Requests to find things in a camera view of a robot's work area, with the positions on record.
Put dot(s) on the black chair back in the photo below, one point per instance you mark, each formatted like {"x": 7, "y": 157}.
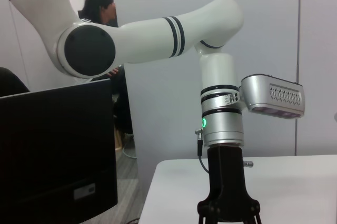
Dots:
{"x": 11, "y": 82}

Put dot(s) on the black computer monitor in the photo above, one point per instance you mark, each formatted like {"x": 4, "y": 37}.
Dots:
{"x": 52, "y": 142}

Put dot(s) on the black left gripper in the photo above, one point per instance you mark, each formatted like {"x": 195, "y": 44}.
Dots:
{"x": 226, "y": 182}

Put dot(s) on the light wooden stool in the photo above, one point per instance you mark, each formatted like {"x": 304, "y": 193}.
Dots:
{"x": 118, "y": 138}

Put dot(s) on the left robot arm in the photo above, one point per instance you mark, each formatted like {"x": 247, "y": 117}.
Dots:
{"x": 147, "y": 40}

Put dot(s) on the person with black hair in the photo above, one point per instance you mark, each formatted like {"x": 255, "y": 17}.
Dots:
{"x": 97, "y": 5}

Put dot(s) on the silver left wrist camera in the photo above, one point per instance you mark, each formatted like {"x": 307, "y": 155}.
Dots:
{"x": 263, "y": 95}

